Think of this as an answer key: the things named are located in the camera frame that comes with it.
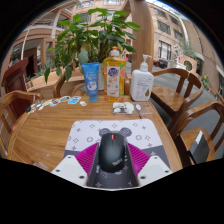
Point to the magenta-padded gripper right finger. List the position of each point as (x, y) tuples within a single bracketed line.
[(153, 168)]

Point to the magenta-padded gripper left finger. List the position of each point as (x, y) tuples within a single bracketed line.
[(68, 168)]

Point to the black computer mouse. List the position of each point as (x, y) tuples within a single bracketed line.
[(112, 153)]

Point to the white and grey printed mouse pad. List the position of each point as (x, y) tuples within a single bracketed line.
[(86, 133)]

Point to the dark flat case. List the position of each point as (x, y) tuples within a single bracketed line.
[(200, 148)]

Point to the clear plastic sleeve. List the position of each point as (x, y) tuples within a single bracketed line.
[(145, 110)]

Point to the small white wrapper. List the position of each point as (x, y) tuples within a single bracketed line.
[(83, 103)]

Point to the blue-edged sticker card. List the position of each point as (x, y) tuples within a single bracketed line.
[(64, 99), (74, 100), (55, 102)]

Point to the clear packet with white pieces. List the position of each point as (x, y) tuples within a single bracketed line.
[(122, 108)]

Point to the black key fob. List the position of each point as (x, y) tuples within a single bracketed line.
[(28, 109)]

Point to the white pump bottle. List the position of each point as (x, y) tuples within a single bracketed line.
[(141, 85)]

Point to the wooden bench table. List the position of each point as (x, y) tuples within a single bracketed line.
[(40, 83)]

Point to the blue squeeze tube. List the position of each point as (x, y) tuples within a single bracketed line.
[(91, 81)]

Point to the yellow dish soap bottle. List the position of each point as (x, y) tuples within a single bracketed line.
[(114, 80)]

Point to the dark red wooden chair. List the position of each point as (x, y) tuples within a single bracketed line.
[(15, 75)]

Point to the green potted plant, white pot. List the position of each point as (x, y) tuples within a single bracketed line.
[(86, 36)]

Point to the white sculpture on pedestal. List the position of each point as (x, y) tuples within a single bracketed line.
[(178, 56)]

